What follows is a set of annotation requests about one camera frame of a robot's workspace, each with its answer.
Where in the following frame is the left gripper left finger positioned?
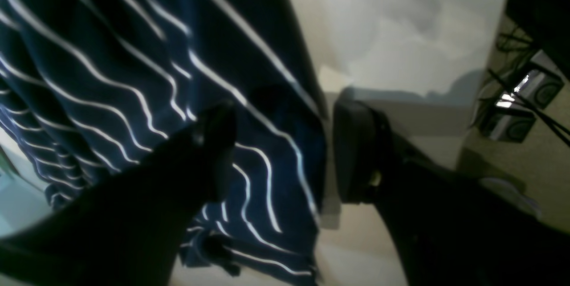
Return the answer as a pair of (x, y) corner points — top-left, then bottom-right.
(1, 101), (236, 286)

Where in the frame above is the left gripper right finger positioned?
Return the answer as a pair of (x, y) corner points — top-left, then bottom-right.
(333, 99), (570, 286)

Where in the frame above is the navy white striped t-shirt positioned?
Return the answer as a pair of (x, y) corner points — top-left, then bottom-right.
(1, 0), (326, 286)

